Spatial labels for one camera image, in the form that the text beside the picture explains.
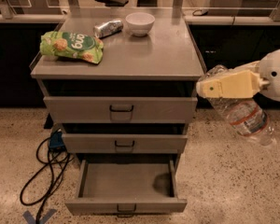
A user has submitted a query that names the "blue power box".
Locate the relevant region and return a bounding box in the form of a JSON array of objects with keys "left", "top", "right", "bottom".
[{"left": 49, "top": 131, "right": 65, "bottom": 151}]

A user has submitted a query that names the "black chair armrest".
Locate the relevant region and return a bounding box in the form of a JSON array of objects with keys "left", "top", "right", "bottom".
[{"left": 95, "top": 0, "right": 129, "bottom": 7}]

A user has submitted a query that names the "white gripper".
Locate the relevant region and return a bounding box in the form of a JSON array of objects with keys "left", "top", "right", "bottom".
[{"left": 196, "top": 49, "right": 280, "bottom": 102}]

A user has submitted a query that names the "grey drawer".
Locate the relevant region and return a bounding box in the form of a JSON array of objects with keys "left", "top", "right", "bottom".
[
  {"left": 66, "top": 155, "right": 187, "bottom": 216},
  {"left": 44, "top": 96, "right": 197, "bottom": 123},
  {"left": 62, "top": 133, "right": 187, "bottom": 154}
]

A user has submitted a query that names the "bottom grey drawer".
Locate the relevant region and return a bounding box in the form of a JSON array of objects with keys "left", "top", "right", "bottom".
[{"left": 66, "top": 155, "right": 187, "bottom": 216}]

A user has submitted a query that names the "black cable on counter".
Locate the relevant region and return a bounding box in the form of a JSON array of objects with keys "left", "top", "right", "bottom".
[{"left": 191, "top": 8, "right": 209, "bottom": 17}]

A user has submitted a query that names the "black floor cable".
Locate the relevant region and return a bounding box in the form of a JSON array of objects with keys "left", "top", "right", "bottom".
[{"left": 19, "top": 136, "right": 75, "bottom": 224}]

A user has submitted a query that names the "grey metal drawer cabinet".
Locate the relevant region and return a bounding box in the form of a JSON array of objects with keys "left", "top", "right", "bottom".
[{"left": 32, "top": 8, "right": 204, "bottom": 166}]

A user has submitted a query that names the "white ceramic bowl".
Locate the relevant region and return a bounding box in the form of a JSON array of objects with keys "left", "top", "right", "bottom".
[{"left": 125, "top": 12, "right": 155, "bottom": 36}]

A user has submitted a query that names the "silver soda can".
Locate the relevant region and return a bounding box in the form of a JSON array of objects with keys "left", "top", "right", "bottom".
[{"left": 93, "top": 19, "right": 123, "bottom": 38}]

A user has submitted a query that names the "middle grey drawer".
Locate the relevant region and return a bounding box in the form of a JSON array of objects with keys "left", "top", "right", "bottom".
[{"left": 62, "top": 133, "right": 187, "bottom": 154}]

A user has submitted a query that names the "clear plastic water bottle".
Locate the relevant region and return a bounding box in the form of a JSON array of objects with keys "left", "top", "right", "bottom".
[{"left": 199, "top": 65, "right": 275, "bottom": 146}]

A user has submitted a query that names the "green snack bag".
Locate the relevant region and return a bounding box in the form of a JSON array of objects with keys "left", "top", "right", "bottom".
[{"left": 39, "top": 31, "right": 104, "bottom": 64}]

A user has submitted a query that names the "top grey drawer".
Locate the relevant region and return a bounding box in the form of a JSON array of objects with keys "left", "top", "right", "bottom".
[{"left": 44, "top": 96, "right": 197, "bottom": 123}]

